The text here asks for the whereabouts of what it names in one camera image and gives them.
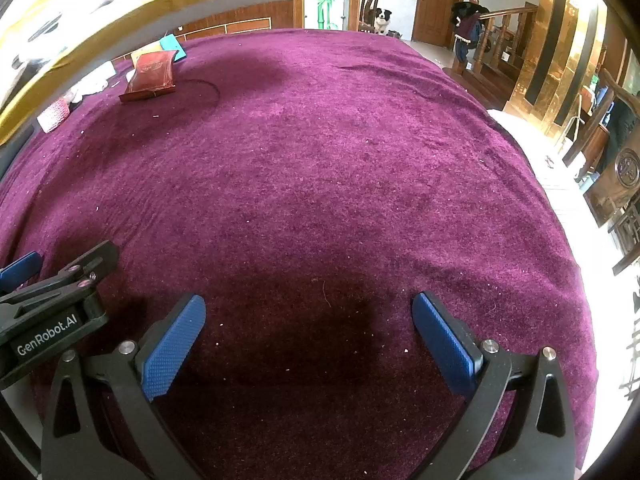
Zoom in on bottle in pink knitted sleeve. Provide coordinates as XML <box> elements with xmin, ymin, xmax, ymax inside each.
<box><xmin>37</xmin><ymin>96</ymin><xmax>71</xmax><ymax>133</ymax></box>

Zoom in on wooden sideboard cabinet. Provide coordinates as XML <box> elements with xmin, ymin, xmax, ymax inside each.
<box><xmin>175</xmin><ymin>0</ymin><xmax>303</xmax><ymax>41</ymax></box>

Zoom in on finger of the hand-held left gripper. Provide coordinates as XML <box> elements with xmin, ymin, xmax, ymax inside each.
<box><xmin>0</xmin><ymin>251</ymin><xmax>44</xmax><ymax>293</ymax></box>
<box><xmin>0</xmin><ymin>240</ymin><xmax>121</xmax><ymax>318</ymax></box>

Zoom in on white cotton gloves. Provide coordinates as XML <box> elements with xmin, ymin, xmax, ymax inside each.
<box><xmin>70</xmin><ymin>71</ymin><xmax>118</xmax><ymax>103</ymax></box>

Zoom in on small blue cylinder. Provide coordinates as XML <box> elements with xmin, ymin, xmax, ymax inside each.
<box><xmin>160</xmin><ymin>34</ymin><xmax>188</xmax><ymax>60</ymax></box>

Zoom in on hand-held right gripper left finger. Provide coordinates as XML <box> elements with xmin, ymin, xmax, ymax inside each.
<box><xmin>40</xmin><ymin>294</ymin><xmax>207</xmax><ymax>480</ymax></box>

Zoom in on carved wooden chair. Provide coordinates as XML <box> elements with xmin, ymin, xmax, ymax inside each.
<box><xmin>562</xmin><ymin>67</ymin><xmax>640</xmax><ymax>276</ymax></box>

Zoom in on red foil packet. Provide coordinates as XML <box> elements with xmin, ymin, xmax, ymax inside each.
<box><xmin>119</xmin><ymin>50</ymin><xmax>178</xmax><ymax>103</ymax></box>

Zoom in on wooden stair railing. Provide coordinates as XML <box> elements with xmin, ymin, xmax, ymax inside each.
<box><xmin>472</xmin><ymin>2</ymin><xmax>538</xmax><ymax>76</ymax></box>

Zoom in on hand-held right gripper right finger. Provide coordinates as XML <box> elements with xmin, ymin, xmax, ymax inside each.
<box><xmin>411</xmin><ymin>291</ymin><xmax>581</xmax><ymax>480</ymax></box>

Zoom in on brown wooden door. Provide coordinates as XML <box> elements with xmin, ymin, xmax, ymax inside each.
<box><xmin>412</xmin><ymin>0</ymin><xmax>468</xmax><ymax>46</ymax></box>

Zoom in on purple velvet tablecloth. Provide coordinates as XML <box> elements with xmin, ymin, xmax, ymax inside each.
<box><xmin>0</xmin><ymin>27</ymin><xmax>601</xmax><ymax>480</ymax></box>

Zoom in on gold edged white tray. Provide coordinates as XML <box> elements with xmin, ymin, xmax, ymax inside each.
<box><xmin>0</xmin><ymin>0</ymin><xmax>306</xmax><ymax>146</ymax></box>

